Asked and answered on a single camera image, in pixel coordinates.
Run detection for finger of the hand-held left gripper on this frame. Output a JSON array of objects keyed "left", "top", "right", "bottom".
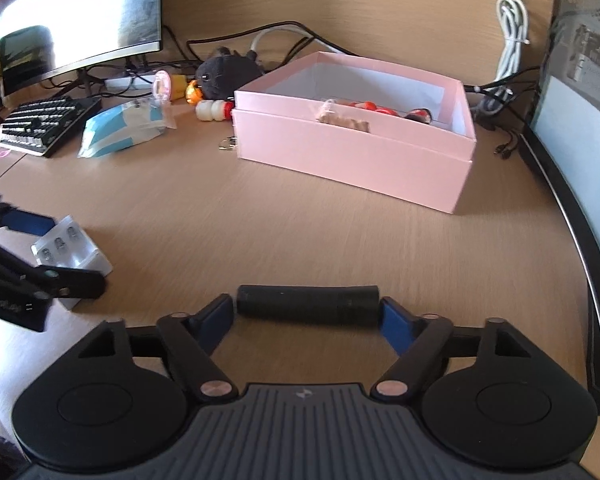
[
  {"left": 0, "top": 239, "right": 107, "bottom": 303},
  {"left": 0, "top": 190, "right": 56, "bottom": 237}
]

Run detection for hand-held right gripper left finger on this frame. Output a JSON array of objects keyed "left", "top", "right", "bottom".
[{"left": 77, "top": 294, "right": 238, "bottom": 402}]

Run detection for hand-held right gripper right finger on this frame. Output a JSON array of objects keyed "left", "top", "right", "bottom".
[{"left": 371, "top": 296, "right": 529, "bottom": 402}]

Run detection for white battery case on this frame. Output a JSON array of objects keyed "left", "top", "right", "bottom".
[{"left": 31, "top": 214, "right": 114, "bottom": 311}]

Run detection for black foam cylinder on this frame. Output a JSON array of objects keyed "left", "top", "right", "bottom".
[{"left": 236, "top": 284, "right": 381, "bottom": 329}]

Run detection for blue and white packet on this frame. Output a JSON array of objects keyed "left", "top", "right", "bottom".
[{"left": 77, "top": 99, "right": 177, "bottom": 159}]

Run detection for pink cardboard box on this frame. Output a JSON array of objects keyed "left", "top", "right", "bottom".
[{"left": 231, "top": 51, "right": 477, "bottom": 216}]

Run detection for black plush toy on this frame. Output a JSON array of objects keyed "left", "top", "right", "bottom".
[{"left": 194, "top": 47, "right": 265, "bottom": 101}]

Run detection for wooden desktop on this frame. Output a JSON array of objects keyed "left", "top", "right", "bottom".
[{"left": 0, "top": 60, "right": 600, "bottom": 413}]

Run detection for black keyboard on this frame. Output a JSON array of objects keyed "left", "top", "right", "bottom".
[{"left": 0, "top": 94, "right": 104, "bottom": 159}]

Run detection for white power strip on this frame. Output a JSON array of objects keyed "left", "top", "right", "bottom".
[{"left": 104, "top": 72, "right": 157, "bottom": 92}]

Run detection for pink round toy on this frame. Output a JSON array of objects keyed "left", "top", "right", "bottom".
[{"left": 152, "top": 70, "right": 174, "bottom": 106}]

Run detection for white and red roller toy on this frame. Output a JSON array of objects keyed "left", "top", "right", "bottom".
[{"left": 195, "top": 99, "right": 236, "bottom": 124}]

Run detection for grey monitor base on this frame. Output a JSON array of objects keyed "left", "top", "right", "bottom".
[{"left": 0, "top": 0, "right": 164, "bottom": 99}]

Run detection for red figure toy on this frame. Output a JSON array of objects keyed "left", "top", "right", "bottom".
[{"left": 349, "top": 100, "right": 399, "bottom": 116}]

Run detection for black curved monitor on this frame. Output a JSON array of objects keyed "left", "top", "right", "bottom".
[{"left": 521, "top": 0, "right": 600, "bottom": 413}]

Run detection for black plug ended cables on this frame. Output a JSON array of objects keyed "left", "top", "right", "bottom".
[{"left": 493, "top": 126, "right": 521, "bottom": 162}]

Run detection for black cable bundle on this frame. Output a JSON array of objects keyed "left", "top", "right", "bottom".
[{"left": 461, "top": 64, "right": 545, "bottom": 132}]

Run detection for grey cable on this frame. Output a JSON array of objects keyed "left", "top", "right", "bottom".
[{"left": 249, "top": 27, "right": 342, "bottom": 59}]

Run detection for black looped cable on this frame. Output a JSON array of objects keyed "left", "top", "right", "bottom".
[{"left": 186, "top": 20, "right": 354, "bottom": 62}]

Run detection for white coiled cable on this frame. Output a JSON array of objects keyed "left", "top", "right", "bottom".
[{"left": 495, "top": 0, "right": 532, "bottom": 79}]

